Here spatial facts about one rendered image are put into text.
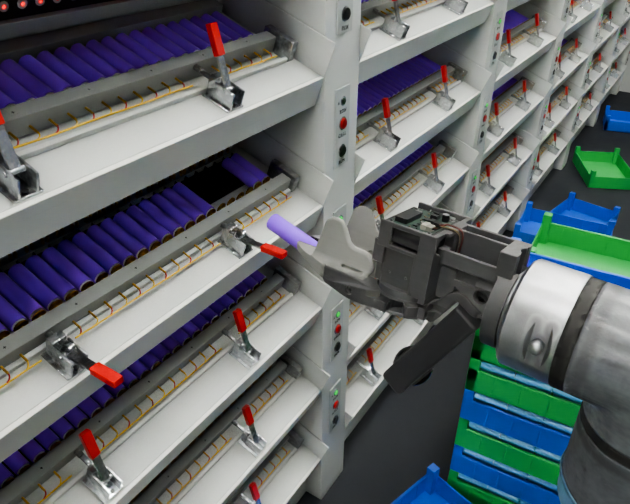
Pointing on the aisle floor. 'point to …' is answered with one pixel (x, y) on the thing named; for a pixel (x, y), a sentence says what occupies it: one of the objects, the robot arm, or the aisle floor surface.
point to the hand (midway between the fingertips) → (315, 252)
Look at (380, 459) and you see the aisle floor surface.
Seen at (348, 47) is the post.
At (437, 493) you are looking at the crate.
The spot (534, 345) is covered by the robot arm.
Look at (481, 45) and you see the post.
